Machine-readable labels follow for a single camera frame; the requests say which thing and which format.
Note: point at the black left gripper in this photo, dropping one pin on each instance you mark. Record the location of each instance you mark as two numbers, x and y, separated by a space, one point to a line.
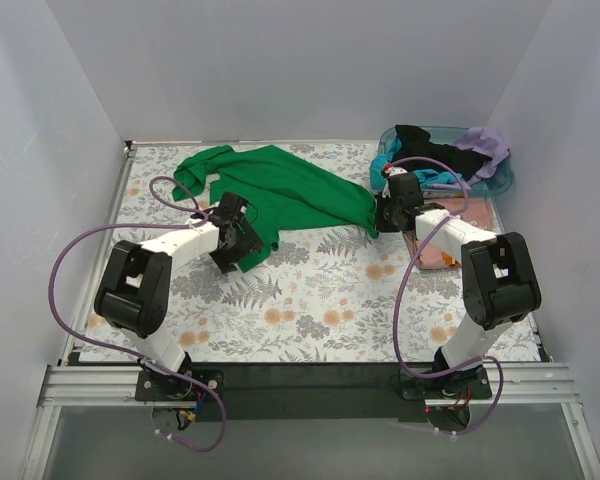
245 240

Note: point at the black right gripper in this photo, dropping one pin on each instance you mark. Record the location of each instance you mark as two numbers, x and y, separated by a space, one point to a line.
385 215

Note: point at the green t shirt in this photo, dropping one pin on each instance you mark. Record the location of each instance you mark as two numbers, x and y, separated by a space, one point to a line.
288 193

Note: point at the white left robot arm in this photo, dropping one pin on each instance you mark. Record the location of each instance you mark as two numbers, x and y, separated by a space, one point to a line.
133 295

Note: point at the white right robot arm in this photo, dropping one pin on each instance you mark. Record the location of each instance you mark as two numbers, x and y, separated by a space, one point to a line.
499 284

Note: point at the teal t shirt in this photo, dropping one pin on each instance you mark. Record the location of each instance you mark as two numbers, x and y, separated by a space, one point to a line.
431 174

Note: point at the black t shirt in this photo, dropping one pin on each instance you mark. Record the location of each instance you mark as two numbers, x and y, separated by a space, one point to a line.
416 142

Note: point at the folded pink t shirt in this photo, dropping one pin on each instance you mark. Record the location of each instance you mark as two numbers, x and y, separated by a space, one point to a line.
479 214

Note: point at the floral table cloth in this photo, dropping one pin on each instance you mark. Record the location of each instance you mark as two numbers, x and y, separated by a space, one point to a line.
325 295

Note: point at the teal plastic laundry basket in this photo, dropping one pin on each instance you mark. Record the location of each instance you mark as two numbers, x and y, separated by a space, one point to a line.
389 145

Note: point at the lavender t shirt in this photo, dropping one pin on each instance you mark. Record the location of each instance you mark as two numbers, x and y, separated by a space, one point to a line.
496 176

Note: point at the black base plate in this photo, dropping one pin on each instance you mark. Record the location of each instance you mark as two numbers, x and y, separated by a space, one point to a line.
270 391

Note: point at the aluminium frame rail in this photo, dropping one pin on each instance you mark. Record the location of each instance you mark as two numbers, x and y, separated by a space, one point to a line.
117 385

